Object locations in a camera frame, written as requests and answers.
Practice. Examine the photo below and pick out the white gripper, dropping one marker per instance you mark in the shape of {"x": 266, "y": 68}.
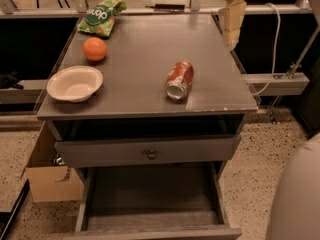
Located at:
{"x": 232, "y": 16}

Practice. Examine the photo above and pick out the red coke can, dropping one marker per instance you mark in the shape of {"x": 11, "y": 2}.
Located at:
{"x": 179, "y": 80}

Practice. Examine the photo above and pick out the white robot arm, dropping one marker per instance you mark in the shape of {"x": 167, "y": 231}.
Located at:
{"x": 295, "y": 210}

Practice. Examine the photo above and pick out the grey wooden drawer cabinet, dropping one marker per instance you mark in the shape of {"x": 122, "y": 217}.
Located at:
{"x": 133, "y": 104}

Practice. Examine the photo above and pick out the grey top drawer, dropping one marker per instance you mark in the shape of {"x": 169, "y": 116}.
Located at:
{"x": 122, "y": 152}

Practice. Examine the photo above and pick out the round metal drawer knob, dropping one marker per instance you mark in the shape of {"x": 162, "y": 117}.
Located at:
{"x": 151, "y": 155}

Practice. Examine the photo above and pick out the open grey middle drawer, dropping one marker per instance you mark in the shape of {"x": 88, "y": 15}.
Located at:
{"x": 153, "y": 202}

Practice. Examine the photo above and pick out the black tool on ledge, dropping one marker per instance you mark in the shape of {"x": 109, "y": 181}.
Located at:
{"x": 167, "y": 7}

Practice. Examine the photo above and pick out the green chip bag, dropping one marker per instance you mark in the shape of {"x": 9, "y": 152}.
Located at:
{"x": 101, "y": 20}

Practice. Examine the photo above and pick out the orange fruit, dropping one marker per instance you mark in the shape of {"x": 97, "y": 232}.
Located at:
{"x": 94, "y": 49}

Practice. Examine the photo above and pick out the white paper bowl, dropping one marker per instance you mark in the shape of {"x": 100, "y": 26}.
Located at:
{"x": 74, "y": 84}

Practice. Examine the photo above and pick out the black object at left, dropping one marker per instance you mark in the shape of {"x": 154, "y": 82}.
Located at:
{"x": 9, "y": 80}

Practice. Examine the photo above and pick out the brown cardboard box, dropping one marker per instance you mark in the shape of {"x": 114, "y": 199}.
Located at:
{"x": 50, "y": 182}

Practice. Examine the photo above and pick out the metal clamp bracket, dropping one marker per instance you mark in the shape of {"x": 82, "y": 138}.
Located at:
{"x": 293, "y": 67}

